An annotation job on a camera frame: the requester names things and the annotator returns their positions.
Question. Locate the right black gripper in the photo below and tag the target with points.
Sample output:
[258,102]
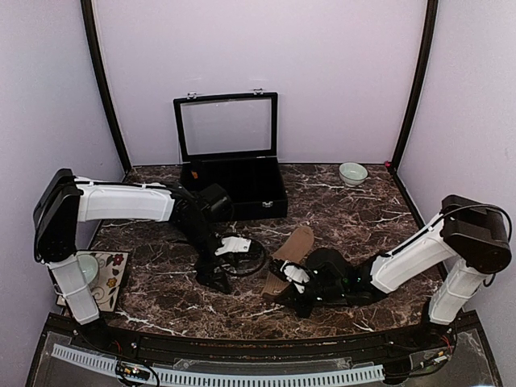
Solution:
[303,310]

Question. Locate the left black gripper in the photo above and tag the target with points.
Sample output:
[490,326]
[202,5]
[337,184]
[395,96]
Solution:
[206,277]

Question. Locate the tan brown sock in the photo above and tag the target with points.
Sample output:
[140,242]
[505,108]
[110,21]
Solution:
[294,249]

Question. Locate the black display case glass lid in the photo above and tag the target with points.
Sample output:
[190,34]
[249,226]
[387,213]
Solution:
[231,141]

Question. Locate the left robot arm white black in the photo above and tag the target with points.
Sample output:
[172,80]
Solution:
[69,200]

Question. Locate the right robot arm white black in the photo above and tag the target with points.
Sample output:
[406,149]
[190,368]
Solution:
[476,235]

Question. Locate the floral patterned mat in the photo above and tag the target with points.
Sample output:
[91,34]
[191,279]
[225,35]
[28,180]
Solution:
[112,267]

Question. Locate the pale green bowl at back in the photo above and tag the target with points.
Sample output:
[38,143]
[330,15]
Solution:
[352,174]

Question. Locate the pale green bowl on mat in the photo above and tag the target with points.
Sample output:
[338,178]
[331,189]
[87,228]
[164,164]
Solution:
[90,269]

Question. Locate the green circuit board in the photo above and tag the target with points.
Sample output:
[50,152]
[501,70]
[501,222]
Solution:
[132,372]

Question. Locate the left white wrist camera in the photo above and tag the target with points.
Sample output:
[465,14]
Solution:
[233,244]

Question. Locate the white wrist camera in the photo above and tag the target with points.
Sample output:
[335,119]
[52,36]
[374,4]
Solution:
[233,244]
[295,274]

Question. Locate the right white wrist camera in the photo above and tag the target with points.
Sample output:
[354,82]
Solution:
[295,274]

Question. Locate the black front rail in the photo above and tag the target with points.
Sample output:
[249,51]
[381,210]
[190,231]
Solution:
[390,346]

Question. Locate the white slotted cable duct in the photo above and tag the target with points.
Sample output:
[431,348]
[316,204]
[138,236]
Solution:
[219,374]

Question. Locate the left black frame post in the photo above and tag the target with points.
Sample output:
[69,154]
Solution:
[91,32]

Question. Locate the black frame post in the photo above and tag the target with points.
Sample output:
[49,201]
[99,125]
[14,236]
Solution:
[417,84]
[91,32]

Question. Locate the right black frame post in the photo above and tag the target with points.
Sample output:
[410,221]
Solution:
[417,84]

